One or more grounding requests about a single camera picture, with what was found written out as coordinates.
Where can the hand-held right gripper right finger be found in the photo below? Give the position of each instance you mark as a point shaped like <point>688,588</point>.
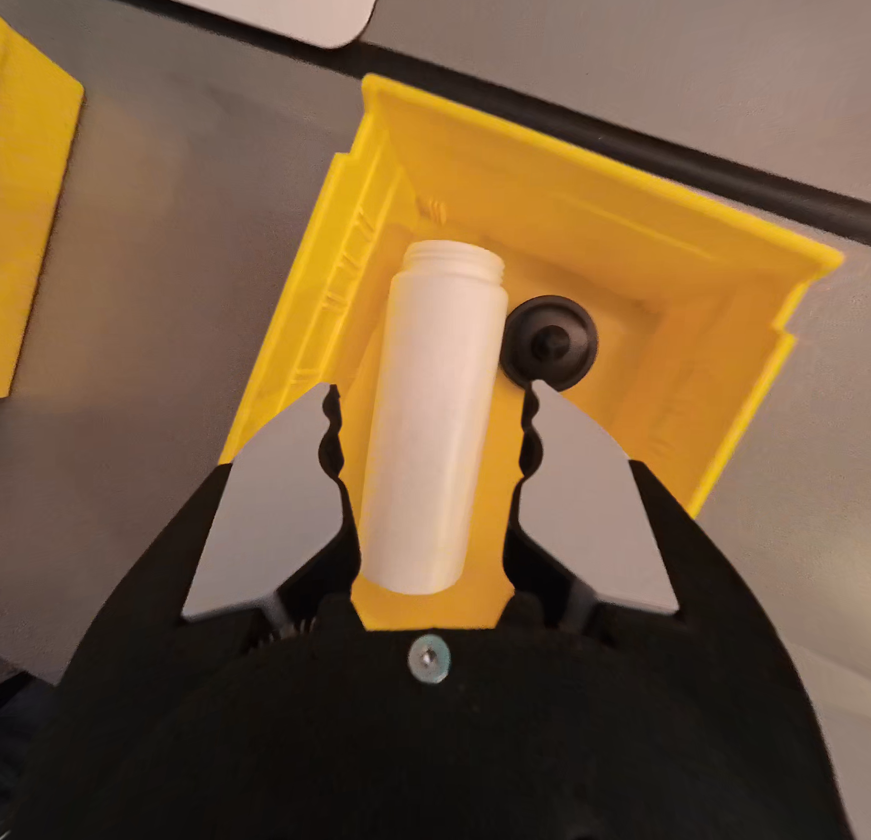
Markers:
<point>592,514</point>

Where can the white plastic bottle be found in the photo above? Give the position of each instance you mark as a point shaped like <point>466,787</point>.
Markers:
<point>429,418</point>

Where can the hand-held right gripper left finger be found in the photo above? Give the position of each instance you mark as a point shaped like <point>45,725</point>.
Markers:
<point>266,527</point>

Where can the yellow plastic bin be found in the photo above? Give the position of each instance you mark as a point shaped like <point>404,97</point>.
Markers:
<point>34,201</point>
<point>681,282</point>

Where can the black bottle lid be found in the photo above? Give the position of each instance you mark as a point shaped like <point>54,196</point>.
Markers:
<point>551,339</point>

